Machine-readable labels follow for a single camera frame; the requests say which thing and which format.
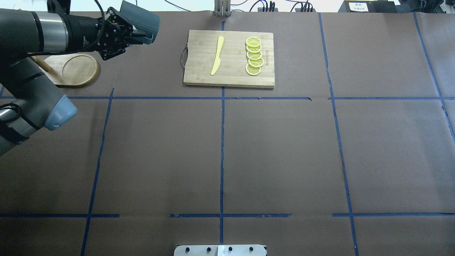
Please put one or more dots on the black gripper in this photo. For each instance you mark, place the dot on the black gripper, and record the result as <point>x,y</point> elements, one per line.
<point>81,31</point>

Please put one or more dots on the dark teal mug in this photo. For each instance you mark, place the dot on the dark teal mug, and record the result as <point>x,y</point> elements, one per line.
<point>146,23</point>

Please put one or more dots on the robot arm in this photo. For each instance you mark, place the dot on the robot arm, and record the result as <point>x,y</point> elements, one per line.
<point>38,102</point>

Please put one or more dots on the wooden cup storage rack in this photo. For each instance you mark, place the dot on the wooden cup storage rack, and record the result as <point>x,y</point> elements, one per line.
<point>71,70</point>

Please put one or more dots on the bamboo cutting board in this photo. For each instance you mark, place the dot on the bamboo cutting board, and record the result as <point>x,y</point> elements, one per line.
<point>201,47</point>

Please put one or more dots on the yellow plastic knife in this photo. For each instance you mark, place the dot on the yellow plastic knife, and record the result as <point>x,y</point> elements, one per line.
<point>217,59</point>

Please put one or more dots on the lemon slice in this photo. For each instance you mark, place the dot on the lemon slice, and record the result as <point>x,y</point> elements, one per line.
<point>253,42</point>
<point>254,56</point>
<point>256,63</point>
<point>252,70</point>
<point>250,49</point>

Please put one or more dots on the black power box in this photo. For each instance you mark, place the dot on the black power box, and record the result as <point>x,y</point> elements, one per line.
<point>370,6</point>

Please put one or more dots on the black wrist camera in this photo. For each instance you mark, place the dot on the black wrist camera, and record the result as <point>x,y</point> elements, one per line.
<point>59,6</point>

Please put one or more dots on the aluminium frame post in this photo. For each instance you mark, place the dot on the aluminium frame post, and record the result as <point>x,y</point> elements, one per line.
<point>222,8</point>

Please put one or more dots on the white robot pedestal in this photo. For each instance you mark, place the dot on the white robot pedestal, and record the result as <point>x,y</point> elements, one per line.
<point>221,250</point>

